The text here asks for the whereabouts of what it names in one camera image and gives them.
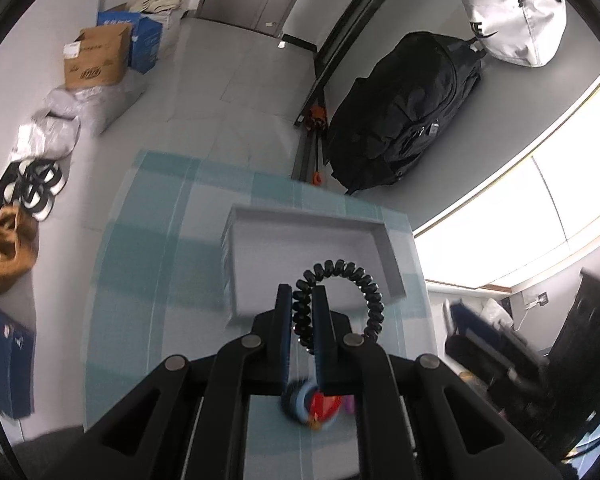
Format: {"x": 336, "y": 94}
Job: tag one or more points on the teal checked tablecloth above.
{"x": 145, "y": 260}

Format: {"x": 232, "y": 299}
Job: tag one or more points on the black backpack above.
{"x": 405, "y": 110}

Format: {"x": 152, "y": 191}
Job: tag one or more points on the bright window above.
{"x": 520, "y": 210}

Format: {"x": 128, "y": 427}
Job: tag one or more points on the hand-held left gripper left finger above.
{"x": 285, "y": 340}

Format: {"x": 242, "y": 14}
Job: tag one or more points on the red round badge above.
{"x": 325, "y": 405}

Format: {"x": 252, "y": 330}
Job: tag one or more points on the dark blue printed bag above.
{"x": 10, "y": 360}

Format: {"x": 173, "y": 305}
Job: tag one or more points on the brown cardboard box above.
{"x": 97, "y": 55}

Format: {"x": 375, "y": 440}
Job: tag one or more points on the white fabric bag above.
{"x": 510, "y": 15}

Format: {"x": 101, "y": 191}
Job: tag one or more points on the grey cardboard box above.
{"x": 305, "y": 245}

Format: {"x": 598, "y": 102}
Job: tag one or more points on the wall socket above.
{"x": 536, "y": 300}

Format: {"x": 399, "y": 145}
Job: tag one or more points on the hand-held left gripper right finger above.
{"x": 322, "y": 340}

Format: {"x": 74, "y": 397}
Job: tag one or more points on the blue cardboard box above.
{"x": 147, "y": 40}

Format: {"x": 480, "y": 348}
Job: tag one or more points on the cream cloth tote bag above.
{"x": 157, "y": 1}

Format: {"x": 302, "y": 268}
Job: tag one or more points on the brown suede shoes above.
{"x": 10, "y": 250}

